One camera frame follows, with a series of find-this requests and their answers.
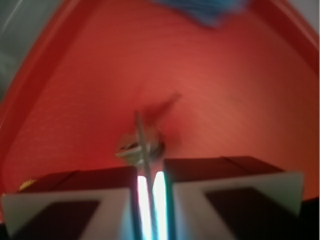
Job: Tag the silver key bunch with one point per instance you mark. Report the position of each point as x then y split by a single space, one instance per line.
145 147

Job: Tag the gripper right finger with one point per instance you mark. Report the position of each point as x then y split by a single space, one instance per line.
232 198

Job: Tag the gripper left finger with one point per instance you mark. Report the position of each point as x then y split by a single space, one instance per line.
100 204

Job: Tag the yellow cloth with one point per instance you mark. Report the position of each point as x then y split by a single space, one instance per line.
26 184

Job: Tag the blue sponge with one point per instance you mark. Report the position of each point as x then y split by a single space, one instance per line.
207 13

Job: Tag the red plastic tray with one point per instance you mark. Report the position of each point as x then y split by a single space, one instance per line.
247 88

